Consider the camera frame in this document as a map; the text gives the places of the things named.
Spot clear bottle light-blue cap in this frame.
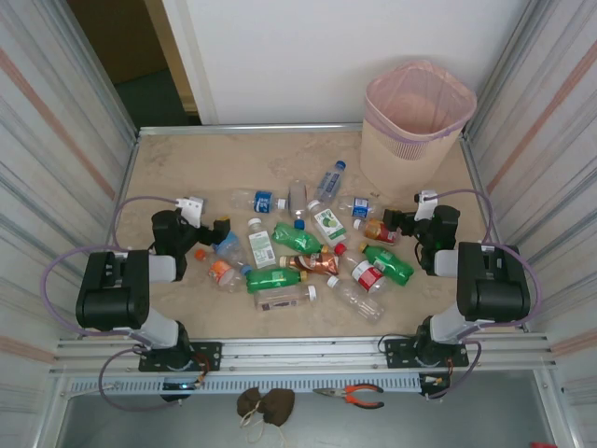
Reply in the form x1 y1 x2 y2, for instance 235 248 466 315
210 231 254 277

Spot pink trash bin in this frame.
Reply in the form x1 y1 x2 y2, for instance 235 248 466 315
364 59 478 144

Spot small blue-label bottle blue cap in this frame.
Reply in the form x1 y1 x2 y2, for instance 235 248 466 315
336 195 384 220

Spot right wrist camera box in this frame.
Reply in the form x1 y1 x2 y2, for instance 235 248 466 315
414 189 439 223

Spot white slotted cable duct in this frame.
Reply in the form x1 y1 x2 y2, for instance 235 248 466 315
64 375 423 396

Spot lime-print white label bottle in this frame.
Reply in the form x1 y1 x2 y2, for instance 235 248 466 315
306 199 349 247

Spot brown cloth pouch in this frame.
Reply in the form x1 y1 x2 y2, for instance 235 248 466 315
236 387 266 419
260 387 297 428

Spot white door frame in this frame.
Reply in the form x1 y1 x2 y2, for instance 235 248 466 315
160 0 220 126

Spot red-label bottle red cap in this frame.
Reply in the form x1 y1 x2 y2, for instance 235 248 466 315
333 242 392 296

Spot orange-red label bottle white cap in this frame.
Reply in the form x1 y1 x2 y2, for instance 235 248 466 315
352 217 401 247

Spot blue-label bottle white cap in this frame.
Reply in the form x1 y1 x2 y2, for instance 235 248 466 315
230 188 288 215

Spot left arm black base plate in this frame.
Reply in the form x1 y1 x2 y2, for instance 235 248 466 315
137 341 223 373

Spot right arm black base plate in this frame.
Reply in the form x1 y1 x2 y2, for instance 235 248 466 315
382 336 470 370

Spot beige plastic waste bin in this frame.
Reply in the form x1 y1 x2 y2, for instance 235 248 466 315
359 60 478 196

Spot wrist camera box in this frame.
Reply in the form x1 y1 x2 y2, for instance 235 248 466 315
175 197 207 230
414 189 439 223

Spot clear bottle orange cap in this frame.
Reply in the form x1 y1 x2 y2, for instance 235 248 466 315
194 248 244 294

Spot clear unlabelled bottle white cap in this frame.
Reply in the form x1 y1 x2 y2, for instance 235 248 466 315
326 274 387 325

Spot beige string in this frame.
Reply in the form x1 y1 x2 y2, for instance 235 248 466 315
239 403 288 444

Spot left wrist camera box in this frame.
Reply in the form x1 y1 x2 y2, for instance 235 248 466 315
175 197 207 230

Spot white-label bottle white cap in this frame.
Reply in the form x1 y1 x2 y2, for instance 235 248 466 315
245 217 278 271

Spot clear bottle dark label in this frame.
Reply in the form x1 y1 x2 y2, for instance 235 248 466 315
253 284 319 314

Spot green plastic bottle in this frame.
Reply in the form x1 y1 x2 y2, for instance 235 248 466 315
271 221 329 257

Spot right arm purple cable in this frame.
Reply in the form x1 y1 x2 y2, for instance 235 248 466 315
426 189 545 400

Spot aluminium table back rail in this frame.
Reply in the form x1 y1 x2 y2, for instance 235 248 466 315
137 123 366 137

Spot brown shiny plastic bottle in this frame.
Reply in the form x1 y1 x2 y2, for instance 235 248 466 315
278 253 342 277

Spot aluminium mounting rail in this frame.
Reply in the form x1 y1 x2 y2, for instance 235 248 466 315
49 333 559 377

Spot soda water bottle blue cap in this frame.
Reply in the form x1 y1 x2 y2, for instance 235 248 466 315
313 160 350 203

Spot clear ribbed bottle blue cap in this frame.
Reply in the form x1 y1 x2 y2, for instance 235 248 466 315
287 180 310 231

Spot orange-handled pliers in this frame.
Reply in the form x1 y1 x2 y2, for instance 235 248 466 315
312 383 386 411

